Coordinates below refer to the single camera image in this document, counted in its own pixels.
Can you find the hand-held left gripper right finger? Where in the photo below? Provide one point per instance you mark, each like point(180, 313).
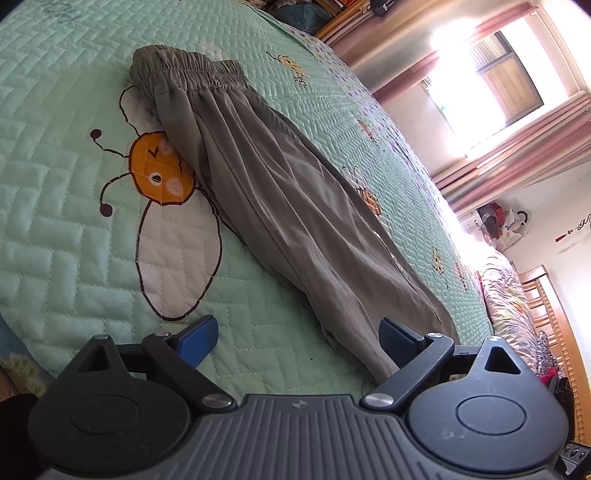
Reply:
point(397, 339)

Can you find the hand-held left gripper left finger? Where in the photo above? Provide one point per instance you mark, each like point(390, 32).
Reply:
point(198, 339)

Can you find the grey pants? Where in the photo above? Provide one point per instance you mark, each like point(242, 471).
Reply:
point(277, 194)

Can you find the floral pillow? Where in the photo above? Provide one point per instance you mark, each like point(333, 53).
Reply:
point(508, 304)

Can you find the white plastic bag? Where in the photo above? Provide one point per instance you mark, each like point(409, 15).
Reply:
point(515, 228)

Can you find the wooden headboard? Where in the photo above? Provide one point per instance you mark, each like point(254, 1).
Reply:
point(558, 332)

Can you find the floral bed sheet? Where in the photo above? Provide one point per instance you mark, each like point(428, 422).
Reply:
point(18, 364)

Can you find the green quilted bee bedspread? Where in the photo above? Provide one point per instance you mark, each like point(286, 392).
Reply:
point(60, 138)

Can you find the window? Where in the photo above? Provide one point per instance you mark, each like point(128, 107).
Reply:
point(489, 78)

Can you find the black bag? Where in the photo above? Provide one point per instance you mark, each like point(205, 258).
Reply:
point(385, 7)

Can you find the wall hanging ornament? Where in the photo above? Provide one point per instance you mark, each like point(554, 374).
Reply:
point(575, 226)

